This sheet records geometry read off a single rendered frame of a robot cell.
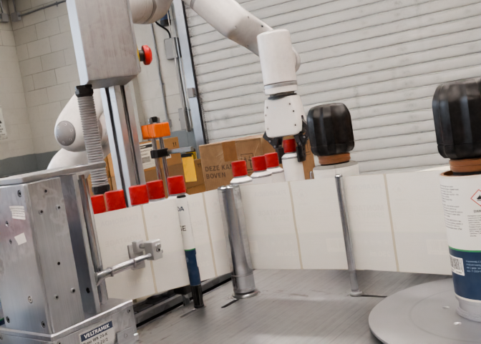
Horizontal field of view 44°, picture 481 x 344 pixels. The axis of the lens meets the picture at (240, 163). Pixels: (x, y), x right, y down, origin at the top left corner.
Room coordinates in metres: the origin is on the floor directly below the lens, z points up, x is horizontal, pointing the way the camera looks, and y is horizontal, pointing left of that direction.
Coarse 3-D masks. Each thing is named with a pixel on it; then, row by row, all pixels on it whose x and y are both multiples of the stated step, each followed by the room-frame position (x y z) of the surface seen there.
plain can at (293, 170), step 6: (294, 138) 1.51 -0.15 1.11; (288, 144) 1.50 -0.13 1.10; (294, 144) 1.50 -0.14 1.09; (288, 150) 1.50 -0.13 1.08; (294, 150) 1.50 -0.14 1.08; (288, 156) 1.49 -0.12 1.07; (294, 156) 1.49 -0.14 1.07; (282, 162) 1.51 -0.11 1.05; (288, 162) 1.49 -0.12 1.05; (294, 162) 1.49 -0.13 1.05; (300, 162) 1.50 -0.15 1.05; (288, 168) 1.49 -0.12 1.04; (294, 168) 1.49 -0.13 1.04; (300, 168) 1.49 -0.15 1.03; (288, 174) 1.49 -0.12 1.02; (294, 174) 1.49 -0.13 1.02; (300, 174) 1.49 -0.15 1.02; (288, 180) 1.50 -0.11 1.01; (294, 180) 1.49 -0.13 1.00
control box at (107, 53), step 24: (72, 0) 1.10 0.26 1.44; (96, 0) 1.09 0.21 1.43; (120, 0) 1.11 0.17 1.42; (72, 24) 1.18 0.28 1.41; (96, 24) 1.09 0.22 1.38; (120, 24) 1.10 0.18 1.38; (96, 48) 1.09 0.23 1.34; (120, 48) 1.10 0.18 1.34; (96, 72) 1.09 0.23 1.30; (120, 72) 1.10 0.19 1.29
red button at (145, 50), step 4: (144, 48) 1.14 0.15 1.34; (148, 48) 1.14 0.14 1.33; (140, 52) 1.14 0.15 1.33; (144, 52) 1.14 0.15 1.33; (148, 52) 1.13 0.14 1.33; (140, 56) 1.14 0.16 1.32; (144, 56) 1.14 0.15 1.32; (148, 56) 1.13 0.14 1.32; (140, 60) 1.14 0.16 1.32; (144, 60) 1.15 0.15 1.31; (148, 60) 1.14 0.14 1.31; (148, 64) 1.15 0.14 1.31
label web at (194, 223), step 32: (256, 192) 0.98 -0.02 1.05; (288, 192) 0.95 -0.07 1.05; (320, 192) 0.92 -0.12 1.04; (352, 192) 0.89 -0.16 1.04; (96, 224) 0.91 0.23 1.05; (128, 224) 0.93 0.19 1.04; (160, 224) 0.95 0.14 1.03; (192, 224) 0.97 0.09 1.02; (256, 224) 0.99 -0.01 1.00; (288, 224) 0.95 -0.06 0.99; (320, 224) 0.92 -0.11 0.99; (352, 224) 0.89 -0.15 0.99; (128, 256) 0.93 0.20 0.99; (192, 256) 0.95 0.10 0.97; (224, 256) 1.00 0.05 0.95; (256, 256) 0.99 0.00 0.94; (288, 256) 0.96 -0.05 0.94; (320, 256) 0.93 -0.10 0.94; (128, 288) 0.92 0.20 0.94; (160, 288) 0.94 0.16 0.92
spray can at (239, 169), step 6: (234, 162) 1.32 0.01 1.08; (240, 162) 1.32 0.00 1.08; (234, 168) 1.32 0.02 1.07; (240, 168) 1.32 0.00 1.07; (246, 168) 1.33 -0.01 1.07; (234, 174) 1.32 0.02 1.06; (240, 174) 1.32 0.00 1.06; (246, 174) 1.32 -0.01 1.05; (234, 180) 1.32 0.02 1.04; (240, 180) 1.31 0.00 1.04; (246, 180) 1.31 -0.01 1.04; (252, 180) 1.33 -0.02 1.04
